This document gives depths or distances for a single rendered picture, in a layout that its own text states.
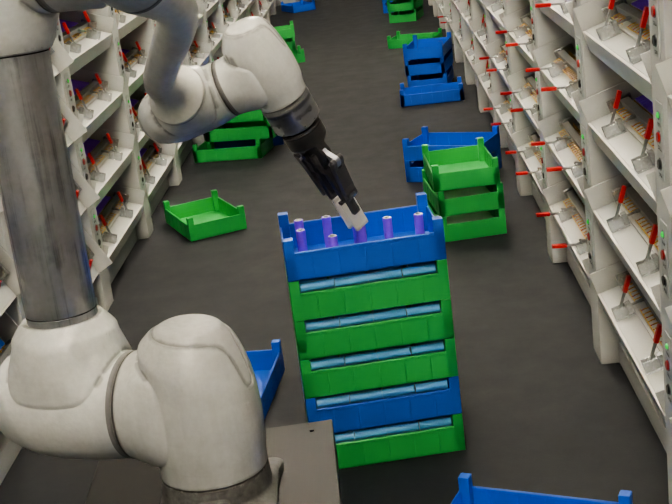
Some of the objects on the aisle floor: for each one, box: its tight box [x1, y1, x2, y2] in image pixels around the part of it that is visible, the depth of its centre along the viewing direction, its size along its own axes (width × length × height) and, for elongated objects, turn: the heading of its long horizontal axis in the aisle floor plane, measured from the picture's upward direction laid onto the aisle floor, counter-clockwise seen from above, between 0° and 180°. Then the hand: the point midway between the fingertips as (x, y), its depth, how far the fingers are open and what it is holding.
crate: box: [246, 339, 285, 420], centre depth 268 cm, size 30×20×8 cm
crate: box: [305, 407, 466, 469], centre depth 241 cm, size 30×20×8 cm
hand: (350, 211), depth 219 cm, fingers closed, pressing on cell
